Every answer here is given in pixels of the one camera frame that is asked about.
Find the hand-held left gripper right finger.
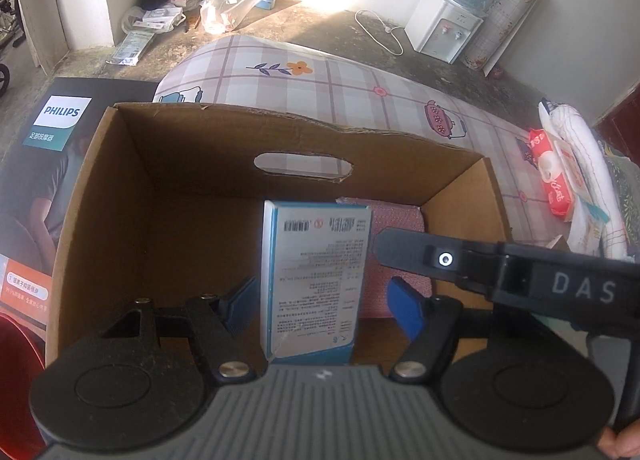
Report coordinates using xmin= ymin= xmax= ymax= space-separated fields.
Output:
xmin=386 ymin=276 xmax=541 ymax=385

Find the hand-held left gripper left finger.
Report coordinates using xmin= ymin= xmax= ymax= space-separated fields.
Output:
xmin=100 ymin=276 xmax=269 ymax=387

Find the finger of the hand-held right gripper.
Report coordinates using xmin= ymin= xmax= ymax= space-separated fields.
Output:
xmin=372 ymin=227 xmax=502 ymax=301

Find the pink cloth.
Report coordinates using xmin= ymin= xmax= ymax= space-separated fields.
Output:
xmin=336 ymin=197 xmax=434 ymax=321

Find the blue white carton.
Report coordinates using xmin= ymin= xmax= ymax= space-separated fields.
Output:
xmin=261 ymin=200 xmax=373 ymax=366

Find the brown cardboard box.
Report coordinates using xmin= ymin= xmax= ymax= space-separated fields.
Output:
xmin=46 ymin=102 xmax=512 ymax=372

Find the person's right hand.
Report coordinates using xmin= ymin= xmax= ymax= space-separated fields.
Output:
xmin=599 ymin=426 xmax=640 ymax=459

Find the red wet wipes pack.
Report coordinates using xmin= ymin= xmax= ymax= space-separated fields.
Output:
xmin=517 ymin=129 xmax=576 ymax=221

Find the leaf patterned pillow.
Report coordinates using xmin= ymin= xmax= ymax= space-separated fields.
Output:
xmin=600 ymin=140 xmax=640 ymax=261

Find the white quilted blanket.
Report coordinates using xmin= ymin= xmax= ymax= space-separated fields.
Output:
xmin=539 ymin=98 xmax=631 ymax=261

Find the dark red door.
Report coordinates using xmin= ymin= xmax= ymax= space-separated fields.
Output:
xmin=592 ymin=84 xmax=640 ymax=151

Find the plaid printed bed mattress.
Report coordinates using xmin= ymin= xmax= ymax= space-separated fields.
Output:
xmin=152 ymin=34 xmax=591 ymax=251

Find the dark printed appliance box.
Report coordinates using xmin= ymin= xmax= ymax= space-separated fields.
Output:
xmin=0 ymin=77 xmax=160 ymax=341

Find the white water dispenser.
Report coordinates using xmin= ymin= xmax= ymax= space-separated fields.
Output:
xmin=404 ymin=0 xmax=485 ymax=64

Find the red round object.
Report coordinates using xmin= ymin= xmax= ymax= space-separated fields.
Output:
xmin=0 ymin=312 xmax=48 ymax=459

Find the rolled printed mat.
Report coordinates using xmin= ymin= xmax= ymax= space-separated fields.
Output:
xmin=460 ymin=0 xmax=548 ymax=75

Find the clear flat packet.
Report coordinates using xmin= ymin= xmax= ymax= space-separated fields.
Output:
xmin=106 ymin=30 xmax=151 ymax=66

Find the white flat package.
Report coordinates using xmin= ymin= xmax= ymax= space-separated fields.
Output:
xmin=141 ymin=8 xmax=184 ymax=33

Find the wheelchair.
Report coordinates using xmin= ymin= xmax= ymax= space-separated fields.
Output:
xmin=0 ymin=0 xmax=27 ymax=96

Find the white power cable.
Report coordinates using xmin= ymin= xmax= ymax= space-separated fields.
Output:
xmin=355 ymin=10 xmax=407 ymax=56

